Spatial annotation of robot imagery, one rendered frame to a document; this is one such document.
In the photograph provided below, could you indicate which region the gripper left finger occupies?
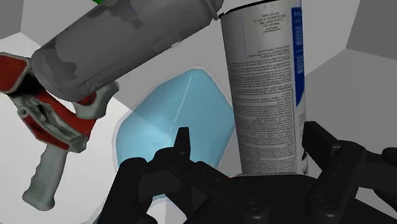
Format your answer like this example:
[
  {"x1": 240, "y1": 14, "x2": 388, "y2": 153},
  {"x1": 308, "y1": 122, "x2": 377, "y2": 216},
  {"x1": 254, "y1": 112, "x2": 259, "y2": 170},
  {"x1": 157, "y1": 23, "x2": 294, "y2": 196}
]
[{"x1": 97, "y1": 126, "x2": 246, "y2": 224}]

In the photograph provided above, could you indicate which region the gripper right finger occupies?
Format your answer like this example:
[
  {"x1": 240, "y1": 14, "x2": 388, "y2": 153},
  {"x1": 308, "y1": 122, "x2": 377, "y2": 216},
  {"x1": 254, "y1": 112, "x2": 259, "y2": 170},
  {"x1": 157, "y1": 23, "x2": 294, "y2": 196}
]
[{"x1": 301, "y1": 120, "x2": 397, "y2": 224}]

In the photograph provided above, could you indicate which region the light blue translucent container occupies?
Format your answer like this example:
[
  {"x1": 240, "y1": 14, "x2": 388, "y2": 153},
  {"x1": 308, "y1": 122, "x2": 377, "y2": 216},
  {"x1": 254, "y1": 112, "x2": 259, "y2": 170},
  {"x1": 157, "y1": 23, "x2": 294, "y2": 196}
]
[{"x1": 113, "y1": 66, "x2": 237, "y2": 199}]

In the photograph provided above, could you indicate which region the white spray can with print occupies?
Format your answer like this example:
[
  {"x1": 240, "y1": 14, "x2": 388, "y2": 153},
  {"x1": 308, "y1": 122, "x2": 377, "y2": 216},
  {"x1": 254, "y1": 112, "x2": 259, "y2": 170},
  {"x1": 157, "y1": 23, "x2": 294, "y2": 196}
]
[{"x1": 218, "y1": 0, "x2": 309, "y2": 176}]

